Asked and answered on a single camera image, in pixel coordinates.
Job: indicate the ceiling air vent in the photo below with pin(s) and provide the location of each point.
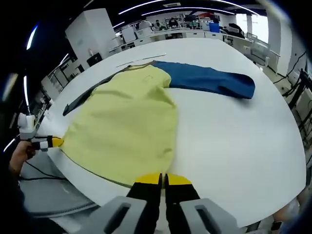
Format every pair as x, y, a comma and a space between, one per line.
171, 4

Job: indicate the white square pillar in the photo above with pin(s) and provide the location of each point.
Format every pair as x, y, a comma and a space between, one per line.
90, 31

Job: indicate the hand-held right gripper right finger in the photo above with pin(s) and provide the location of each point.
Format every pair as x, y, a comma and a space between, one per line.
182, 200

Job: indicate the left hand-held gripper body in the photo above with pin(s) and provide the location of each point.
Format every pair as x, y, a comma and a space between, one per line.
26, 124

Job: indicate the person's left hand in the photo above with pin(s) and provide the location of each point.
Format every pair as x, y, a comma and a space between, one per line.
25, 151

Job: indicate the white side desk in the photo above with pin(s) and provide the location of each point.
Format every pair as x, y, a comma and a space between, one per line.
260, 48

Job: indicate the black cabinet box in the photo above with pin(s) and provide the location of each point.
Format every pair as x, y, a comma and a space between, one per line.
95, 59

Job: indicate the blue plastic bin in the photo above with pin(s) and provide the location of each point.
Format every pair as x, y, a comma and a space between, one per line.
214, 27

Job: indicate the long white workbench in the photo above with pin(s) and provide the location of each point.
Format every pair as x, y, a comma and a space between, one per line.
170, 35

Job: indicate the yellow garment blue grey sleeves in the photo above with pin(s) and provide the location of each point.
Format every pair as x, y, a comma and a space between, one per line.
122, 122

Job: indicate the wide ceiling light strip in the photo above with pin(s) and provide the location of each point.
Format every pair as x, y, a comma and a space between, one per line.
31, 36

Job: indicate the white tall cabinet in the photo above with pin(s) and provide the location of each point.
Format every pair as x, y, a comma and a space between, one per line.
129, 34

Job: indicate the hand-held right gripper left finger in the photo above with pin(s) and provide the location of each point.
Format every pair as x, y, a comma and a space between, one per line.
143, 200

